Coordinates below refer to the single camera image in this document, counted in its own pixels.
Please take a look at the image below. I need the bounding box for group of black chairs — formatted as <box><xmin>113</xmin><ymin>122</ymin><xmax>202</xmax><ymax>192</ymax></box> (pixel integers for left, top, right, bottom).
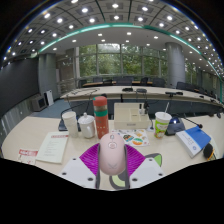
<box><xmin>78</xmin><ymin>76</ymin><xmax>224</xmax><ymax>101</ymax></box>

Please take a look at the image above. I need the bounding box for green paper cup with straw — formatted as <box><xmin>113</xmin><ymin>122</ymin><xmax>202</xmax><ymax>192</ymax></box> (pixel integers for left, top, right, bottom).
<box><xmin>153</xmin><ymin>101</ymin><xmax>173</xmax><ymax>139</ymax></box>

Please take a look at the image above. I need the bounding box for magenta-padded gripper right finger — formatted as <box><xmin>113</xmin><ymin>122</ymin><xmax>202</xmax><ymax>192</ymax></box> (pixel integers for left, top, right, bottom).
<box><xmin>124</xmin><ymin>144</ymin><xmax>166</xmax><ymax>190</ymax></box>

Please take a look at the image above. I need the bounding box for pink computer mouse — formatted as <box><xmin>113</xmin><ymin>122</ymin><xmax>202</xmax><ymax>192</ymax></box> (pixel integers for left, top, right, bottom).
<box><xmin>98</xmin><ymin>132</ymin><xmax>127</xmax><ymax>176</ymax></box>

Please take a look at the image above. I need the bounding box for group of ceiling lights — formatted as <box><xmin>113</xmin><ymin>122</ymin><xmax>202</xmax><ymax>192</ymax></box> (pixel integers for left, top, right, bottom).
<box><xmin>3</xmin><ymin>0</ymin><xmax>224</xmax><ymax>73</ymax></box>

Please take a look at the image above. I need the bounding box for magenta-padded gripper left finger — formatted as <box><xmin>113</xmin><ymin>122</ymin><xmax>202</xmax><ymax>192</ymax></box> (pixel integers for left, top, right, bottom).
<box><xmin>58</xmin><ymin>143</ymin><xmax>101</xmax><ymax>190</ymax></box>

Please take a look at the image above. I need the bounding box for red and white leaflet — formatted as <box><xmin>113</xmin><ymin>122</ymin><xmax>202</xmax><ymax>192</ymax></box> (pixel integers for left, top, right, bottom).
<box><xmin>17</xmin><ymin>148</ymin><xmax>39</xmax><ymax>166</ymax></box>

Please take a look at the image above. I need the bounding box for white organizer box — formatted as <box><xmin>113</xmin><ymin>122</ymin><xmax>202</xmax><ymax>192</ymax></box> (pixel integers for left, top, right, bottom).
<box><xmin>113</xmin><ymin>102</ymin><xmax>151</xmax><ymax>131</ymax></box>

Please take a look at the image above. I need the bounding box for black handheld microphone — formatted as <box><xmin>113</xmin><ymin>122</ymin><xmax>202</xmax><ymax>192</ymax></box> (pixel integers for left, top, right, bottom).
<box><xmin>203</xmin><ymin>143</ymin><xmax>217</xmax><ymax>162</ymax></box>

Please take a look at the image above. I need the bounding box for red thermos bottle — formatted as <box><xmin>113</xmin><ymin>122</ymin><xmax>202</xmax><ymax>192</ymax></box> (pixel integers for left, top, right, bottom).
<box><xmin>92</xmin><ymin>95</ymin><xmax>110</xmax><ymax>140</ymax></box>

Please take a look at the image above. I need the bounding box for white lidded mug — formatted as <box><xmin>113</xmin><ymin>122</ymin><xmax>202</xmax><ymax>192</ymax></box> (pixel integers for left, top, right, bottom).
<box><xmin>77</xmin><ymin>112</ymin><xmax>97</xmax><ymax>139</ymax></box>

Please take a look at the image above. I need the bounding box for blue and white book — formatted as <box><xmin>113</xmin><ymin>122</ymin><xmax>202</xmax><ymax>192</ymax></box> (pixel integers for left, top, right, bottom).
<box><xmin>175</xmin><ymin>125</ymin><xmax>212</xmax><ymax>159</ymax></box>

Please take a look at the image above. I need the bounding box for colourful sticker sheet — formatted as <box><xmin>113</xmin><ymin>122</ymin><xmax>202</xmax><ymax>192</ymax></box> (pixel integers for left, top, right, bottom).
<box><xmin>111</xmin><ymin>128</ymin><xmax>150</xmax><ymax>148</ymax></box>

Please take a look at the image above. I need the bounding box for black gooseneck desk microphone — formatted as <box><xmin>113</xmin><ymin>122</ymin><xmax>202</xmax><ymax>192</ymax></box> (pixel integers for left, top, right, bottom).
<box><xmin>165</xmin><ymin>114</ymin><xmax>204</xmax><ymax>137</ymax></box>
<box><xmin>58</xmin><ymin>99</ymin><xmax>92</xmax><ymax>132</ymax></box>

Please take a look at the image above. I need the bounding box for stack of white paper cups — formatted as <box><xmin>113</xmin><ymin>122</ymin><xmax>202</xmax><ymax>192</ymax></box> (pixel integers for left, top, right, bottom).
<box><xmin>61</xmin><ymin>110</ymin><xmax>80</xmax><ymax>138</ymax></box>

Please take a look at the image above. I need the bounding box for curved conference desk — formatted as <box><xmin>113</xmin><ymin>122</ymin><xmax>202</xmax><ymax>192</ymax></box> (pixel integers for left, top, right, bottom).
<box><xmin>59</xmin><ymin>84</ymin><xmax>224</xmax><ymax>108</ymax></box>

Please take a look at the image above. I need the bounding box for white booklet with red header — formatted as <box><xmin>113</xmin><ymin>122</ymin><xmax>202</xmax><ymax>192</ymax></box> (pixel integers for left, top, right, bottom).
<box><xmin>35</xmin><ymin>131</ymin><xmax>70</xmax><ymax>165</ymax></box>

